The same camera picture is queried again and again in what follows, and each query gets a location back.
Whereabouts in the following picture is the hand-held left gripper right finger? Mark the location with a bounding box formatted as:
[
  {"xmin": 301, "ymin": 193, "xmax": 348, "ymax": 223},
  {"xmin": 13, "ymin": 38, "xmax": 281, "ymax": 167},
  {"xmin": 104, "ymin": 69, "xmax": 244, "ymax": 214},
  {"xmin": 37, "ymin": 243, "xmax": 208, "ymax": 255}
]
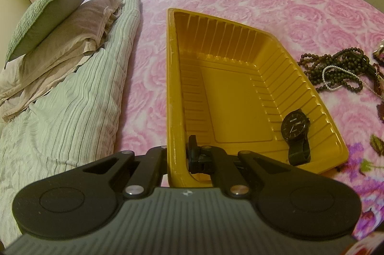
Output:
[{"xmin": 187, "ymin": 135, "xmax": 289, "ymax": 199}]

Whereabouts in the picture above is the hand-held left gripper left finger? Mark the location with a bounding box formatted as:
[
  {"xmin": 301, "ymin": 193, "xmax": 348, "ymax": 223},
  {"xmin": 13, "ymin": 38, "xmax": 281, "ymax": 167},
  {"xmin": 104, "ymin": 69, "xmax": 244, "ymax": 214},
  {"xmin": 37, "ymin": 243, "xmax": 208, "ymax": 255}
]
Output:
[{"xmin": 83, "ymin": 145, "xmax": 167, "ymax": 199}]

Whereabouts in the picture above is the yellow plastic tray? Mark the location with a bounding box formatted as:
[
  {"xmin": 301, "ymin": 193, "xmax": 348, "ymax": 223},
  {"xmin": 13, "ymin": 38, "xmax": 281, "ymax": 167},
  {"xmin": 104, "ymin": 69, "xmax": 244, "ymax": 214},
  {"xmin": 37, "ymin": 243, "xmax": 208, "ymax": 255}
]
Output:
[{"xmin": 166, "ymin": 7, "xmax": 349, "ymax": 188}]

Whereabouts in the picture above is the black round wristwatch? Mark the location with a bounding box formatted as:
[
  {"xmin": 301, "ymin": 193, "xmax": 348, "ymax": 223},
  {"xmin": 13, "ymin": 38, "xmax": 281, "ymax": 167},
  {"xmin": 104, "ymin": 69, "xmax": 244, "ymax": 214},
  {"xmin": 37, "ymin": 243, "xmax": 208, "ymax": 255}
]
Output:
[{"xmin": 281, "ymin": 109, "xmax": 312, "ymax": 166}]

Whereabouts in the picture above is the brown bead necklace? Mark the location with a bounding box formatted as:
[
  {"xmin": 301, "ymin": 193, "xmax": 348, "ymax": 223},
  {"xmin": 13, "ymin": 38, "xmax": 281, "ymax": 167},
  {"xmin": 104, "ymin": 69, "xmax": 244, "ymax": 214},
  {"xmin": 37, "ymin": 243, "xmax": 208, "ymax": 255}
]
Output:
[{"xmin": 297, "ymin": 53, "xmax": 334, "ymax": 76}]

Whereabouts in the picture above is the dark green bead necklace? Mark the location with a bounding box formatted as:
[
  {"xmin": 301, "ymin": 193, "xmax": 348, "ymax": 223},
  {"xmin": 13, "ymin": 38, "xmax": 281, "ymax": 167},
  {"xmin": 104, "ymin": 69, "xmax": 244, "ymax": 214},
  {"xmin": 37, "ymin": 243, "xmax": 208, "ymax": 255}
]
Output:
[{"xmin": 309, "ymin": 47, "xmax": 376, "ymax": 93}]

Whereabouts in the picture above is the dark bead bracelet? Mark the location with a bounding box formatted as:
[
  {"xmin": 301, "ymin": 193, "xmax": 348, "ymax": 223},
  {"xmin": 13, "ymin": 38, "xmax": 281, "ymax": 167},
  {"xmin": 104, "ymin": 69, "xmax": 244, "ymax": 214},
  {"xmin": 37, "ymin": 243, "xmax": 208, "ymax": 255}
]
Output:
[{"xmin": 371, "ymin": 62, "xmax": 384, "ymax": 99}]

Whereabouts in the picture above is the striped quilt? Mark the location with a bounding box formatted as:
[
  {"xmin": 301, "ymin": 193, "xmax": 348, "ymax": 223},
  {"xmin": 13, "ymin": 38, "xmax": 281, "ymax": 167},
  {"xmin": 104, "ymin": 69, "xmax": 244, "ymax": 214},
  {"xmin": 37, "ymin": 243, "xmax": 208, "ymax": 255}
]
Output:
[{"xmin": 0, "ymin": 0, "xmax": 142, "ymax": 247}]

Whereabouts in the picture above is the beige pillow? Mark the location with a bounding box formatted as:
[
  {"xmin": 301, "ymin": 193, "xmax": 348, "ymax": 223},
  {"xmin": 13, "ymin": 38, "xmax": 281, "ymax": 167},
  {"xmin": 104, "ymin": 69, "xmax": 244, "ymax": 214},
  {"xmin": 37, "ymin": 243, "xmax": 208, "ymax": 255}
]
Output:
[{"xmin": 0, "ymin": 0, "xmax": 125, "ymax": 121}]

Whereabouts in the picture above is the green pillow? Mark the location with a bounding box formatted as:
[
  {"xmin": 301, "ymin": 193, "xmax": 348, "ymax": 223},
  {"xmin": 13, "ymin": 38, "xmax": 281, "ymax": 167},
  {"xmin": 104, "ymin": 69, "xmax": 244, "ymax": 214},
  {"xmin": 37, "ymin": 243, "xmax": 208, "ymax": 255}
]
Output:
[{"xmin": 5, "ymin": 0, "xmax": 105, "ymax": 62}]

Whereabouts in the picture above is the small patterned object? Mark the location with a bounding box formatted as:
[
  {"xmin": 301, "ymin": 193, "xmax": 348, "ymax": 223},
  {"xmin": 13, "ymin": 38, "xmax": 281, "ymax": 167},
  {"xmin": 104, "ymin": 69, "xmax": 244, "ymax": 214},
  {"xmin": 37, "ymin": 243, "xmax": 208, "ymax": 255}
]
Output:
[{"xmin": 373, "ymin": 40, "xmax": 384, "ymax": 63}]

